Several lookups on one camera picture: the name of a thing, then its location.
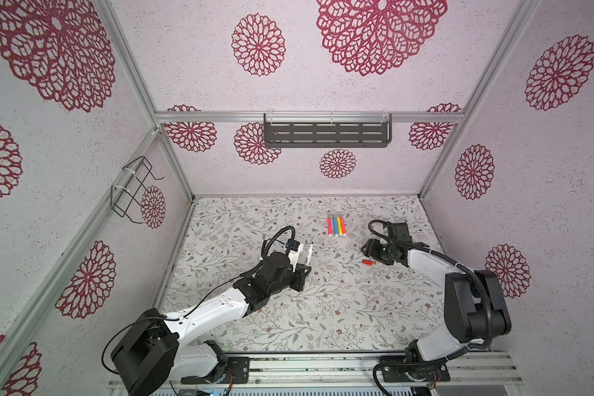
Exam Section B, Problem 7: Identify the dark grey wall shelf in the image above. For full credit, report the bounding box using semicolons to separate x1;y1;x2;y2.
262;114;393;149

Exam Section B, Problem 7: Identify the pink highlighter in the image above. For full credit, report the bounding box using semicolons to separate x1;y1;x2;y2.
339;217;347;235

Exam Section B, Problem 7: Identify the white red marker pen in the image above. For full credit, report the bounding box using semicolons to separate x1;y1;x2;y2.
304;244;314;267

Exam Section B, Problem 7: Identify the black wire wall basket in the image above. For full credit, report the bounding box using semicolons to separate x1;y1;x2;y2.
109;156;164;224

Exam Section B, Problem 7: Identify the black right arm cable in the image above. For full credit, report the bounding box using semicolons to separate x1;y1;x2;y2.
367;218;493;347

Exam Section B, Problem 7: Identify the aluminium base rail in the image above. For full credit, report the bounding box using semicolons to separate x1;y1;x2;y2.
108;350;523;396

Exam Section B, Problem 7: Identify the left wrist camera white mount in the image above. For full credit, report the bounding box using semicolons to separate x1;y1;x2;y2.
286;239;304;272

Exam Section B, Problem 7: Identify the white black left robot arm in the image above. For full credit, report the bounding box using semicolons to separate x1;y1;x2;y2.
110;252;312;395

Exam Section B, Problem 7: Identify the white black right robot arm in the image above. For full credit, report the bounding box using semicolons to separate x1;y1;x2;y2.
361;219;512;365

